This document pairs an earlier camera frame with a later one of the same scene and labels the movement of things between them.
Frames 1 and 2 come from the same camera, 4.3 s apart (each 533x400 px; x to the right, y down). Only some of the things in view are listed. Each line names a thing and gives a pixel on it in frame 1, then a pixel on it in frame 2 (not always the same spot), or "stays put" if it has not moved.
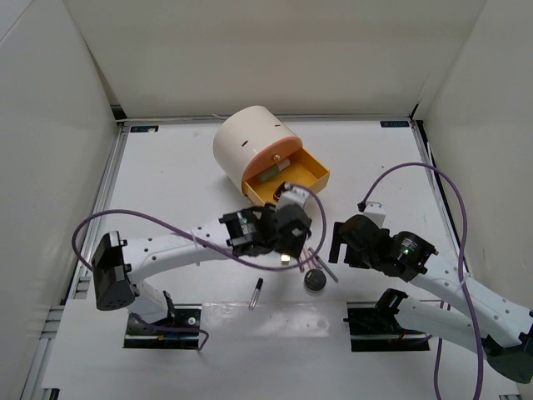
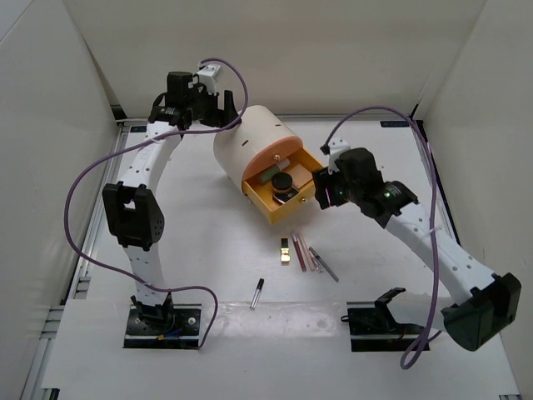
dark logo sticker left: (143, 128) stays put
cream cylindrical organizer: (240, 133) stays put
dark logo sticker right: (395, 123) stays put
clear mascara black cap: (255, 297) stays put
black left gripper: (292, 247) to (218, 116)
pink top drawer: (283, 147) stays put
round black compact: (315, 280) to (281, 182)
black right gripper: (350, 257) to (324, 182)
